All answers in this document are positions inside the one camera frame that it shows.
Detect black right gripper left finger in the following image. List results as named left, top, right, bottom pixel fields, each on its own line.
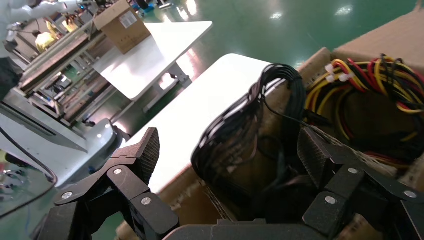
left=54, top=127, right=180, bottom=240

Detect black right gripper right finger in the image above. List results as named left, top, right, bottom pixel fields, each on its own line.
left=297, top=127, right=424, bottom=231

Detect power supply with black cables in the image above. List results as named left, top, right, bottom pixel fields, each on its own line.
left=191, top=62, right=332, bottom=229

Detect closed cardboard box with label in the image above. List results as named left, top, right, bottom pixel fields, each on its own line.
left=93, top=0, right=152, bottom=55

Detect cardboard box with dividers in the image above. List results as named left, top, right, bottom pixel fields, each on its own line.
left=115, top=6, right=424, bottom=240

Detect grey white machine housing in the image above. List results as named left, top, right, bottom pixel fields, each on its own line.
left=0, top=89, right=124, bottom=190

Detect white work table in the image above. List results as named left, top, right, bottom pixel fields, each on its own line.
left=91, top=20, right=215, bottom=115

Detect metal conveyor rack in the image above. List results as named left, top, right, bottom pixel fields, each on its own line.
left=18, top=18, right=133, bottom=127

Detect yellow object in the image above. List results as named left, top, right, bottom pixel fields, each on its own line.
left=34, top=30, right=58, bottom=54

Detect boxed power supply coloured cables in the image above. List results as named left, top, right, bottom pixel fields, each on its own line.
left=303, top=54, right=424, bottom=167

